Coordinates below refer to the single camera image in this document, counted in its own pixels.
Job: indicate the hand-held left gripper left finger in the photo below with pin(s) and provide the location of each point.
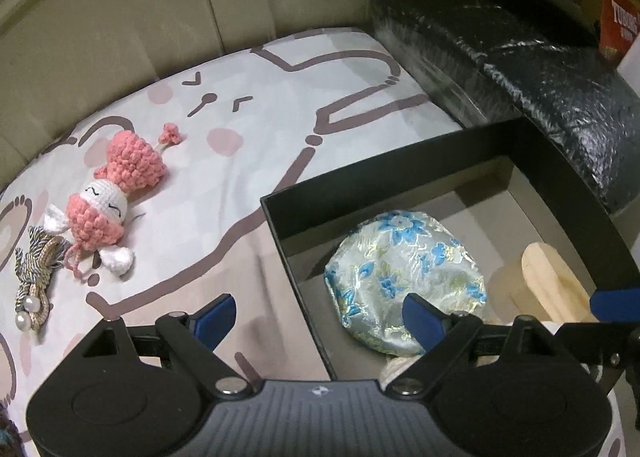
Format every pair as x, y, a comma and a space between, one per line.
215, 319

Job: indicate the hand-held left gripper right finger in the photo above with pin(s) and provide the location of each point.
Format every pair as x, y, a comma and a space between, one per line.
424, 323

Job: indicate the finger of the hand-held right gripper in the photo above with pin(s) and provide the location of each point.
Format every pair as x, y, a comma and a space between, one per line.
605, 344
617, 299

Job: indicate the blue floral fabric pouch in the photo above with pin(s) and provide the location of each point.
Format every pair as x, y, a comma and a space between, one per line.
400, 257

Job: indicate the oval wooden block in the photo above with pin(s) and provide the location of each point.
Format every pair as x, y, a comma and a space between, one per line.
545, 277

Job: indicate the black box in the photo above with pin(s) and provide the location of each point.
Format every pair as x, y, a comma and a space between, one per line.
300, 222

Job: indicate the pink crochet doll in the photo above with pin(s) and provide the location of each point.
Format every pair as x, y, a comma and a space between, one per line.
135, 162

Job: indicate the bear print blanket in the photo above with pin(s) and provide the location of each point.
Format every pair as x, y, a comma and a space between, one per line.
260, 137

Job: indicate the black wrapped package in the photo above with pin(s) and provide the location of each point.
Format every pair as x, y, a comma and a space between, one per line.
500, 62

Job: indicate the red carton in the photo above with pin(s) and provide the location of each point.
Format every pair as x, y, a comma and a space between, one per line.
620, 22

